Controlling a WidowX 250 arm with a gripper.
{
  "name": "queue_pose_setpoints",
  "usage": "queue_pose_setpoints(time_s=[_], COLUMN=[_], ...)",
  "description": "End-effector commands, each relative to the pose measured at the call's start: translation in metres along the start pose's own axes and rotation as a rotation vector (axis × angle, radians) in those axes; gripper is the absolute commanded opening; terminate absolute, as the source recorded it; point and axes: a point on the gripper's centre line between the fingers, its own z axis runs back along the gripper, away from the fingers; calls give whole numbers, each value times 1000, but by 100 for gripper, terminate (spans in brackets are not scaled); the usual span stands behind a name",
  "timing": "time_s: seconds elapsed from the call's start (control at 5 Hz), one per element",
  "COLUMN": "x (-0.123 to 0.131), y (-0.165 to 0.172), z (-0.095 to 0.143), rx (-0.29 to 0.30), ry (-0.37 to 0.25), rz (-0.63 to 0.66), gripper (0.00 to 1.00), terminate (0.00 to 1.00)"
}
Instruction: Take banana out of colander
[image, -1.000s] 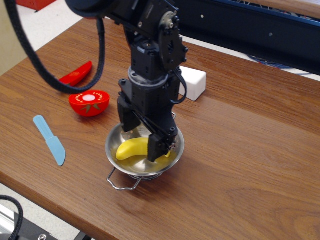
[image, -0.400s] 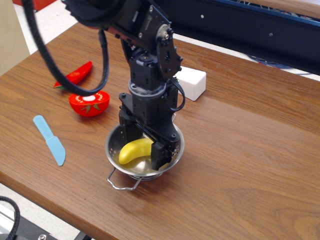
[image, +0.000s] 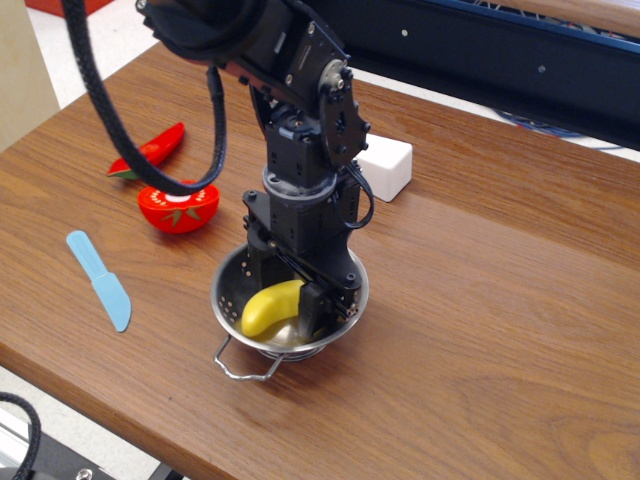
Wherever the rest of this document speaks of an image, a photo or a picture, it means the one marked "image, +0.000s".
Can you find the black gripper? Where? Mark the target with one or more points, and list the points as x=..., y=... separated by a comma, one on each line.
x=298, y=232

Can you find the yellow toy banana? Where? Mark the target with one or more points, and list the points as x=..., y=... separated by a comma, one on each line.
x=271, y=305

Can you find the steel colander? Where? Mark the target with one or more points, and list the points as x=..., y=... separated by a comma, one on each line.
x=233, y=286

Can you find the red toy tomato half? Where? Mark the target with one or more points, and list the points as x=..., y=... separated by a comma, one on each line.
x=178, y=214

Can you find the white salt shaker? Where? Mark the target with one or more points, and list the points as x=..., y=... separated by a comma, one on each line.
x=386, y=165

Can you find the light blue toy knife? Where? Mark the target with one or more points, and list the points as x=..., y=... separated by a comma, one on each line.
x=106, y=284

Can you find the red toy chili pepper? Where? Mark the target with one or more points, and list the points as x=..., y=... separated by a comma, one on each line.
x=156, y=151

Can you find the black base with screw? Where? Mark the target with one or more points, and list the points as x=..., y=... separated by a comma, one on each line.
x=61, y=462

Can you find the beige cabinet panel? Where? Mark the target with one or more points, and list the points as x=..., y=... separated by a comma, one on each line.
x=27, y=95

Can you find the red box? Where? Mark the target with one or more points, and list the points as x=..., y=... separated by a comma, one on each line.
x=57, y=7

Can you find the black metal frame rail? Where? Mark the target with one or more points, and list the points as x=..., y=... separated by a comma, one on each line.
x=583, y=82

